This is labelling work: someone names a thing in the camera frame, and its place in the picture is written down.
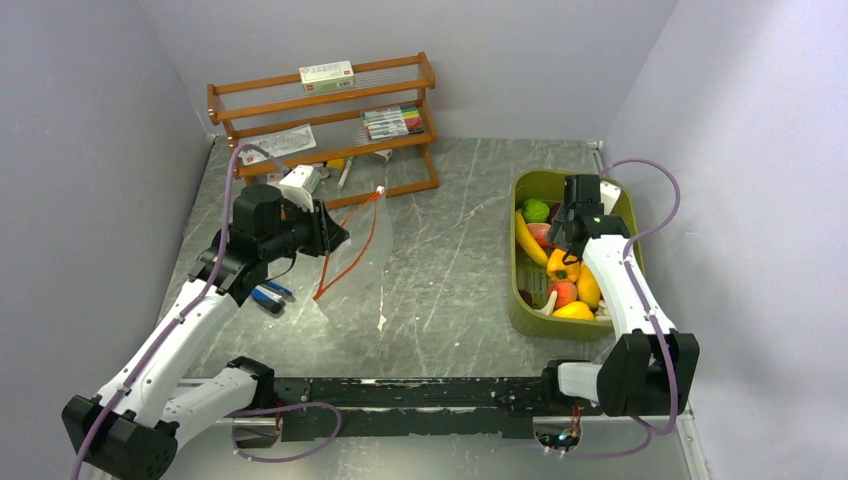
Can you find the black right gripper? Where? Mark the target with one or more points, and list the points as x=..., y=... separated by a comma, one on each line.
x=556, y=234

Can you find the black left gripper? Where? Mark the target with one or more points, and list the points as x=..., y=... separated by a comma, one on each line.
x=326, y=233

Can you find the yellow toy banana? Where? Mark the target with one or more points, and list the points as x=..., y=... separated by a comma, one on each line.
x=526, y=241

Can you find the orange toy bell pepper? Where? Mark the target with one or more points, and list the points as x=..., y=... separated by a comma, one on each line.
x=563, y=266

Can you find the green toy lime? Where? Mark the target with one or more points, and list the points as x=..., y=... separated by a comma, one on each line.
x=535, y=211

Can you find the clear zip bag orange zipper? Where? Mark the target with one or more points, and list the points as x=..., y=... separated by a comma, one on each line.
x=352, y=274

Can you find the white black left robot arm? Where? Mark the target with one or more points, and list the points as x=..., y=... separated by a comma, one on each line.
x=133, y=427

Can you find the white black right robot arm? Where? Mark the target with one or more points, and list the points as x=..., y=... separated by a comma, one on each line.
x=650, y=369

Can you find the pink toy watermelon slice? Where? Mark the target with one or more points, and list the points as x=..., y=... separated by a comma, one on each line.
x=539, y=232

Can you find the red orange toy peach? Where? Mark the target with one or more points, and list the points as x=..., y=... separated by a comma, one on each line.
x=566, y=293

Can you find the yellow toy lemon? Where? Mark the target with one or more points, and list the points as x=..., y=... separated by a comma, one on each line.
x=588, y=289

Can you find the olive green plastic bin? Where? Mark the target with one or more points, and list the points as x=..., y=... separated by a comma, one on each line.
x=529, y=282

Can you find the white toy mushroom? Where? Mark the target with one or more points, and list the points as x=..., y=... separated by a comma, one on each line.
x=549, y=306

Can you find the green capped white marker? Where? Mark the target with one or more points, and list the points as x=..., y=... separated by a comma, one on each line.
x=345, y=172

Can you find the yellow toy mango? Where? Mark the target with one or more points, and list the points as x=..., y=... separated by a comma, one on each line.
x=575, y=310

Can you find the blue black stapler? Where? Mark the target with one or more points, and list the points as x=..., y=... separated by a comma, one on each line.
x=272, y=297

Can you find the wooden three-tier shelf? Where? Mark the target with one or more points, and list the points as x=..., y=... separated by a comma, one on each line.
x=272, y=105

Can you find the coloured marker pen pack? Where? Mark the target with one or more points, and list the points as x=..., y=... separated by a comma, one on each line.
x=392, y=122

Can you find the green white box top shelf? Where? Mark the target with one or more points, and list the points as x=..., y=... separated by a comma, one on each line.
x=326, y=78

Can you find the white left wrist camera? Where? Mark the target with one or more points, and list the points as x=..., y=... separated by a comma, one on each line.
x=298, y=186

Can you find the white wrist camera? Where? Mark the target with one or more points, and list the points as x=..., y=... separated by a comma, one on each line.
x=610, y=195
x=298, y=186

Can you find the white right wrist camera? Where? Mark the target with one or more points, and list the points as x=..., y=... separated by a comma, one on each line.
x=610, y=195

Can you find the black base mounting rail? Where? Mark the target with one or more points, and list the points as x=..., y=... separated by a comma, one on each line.
x=357, y=407

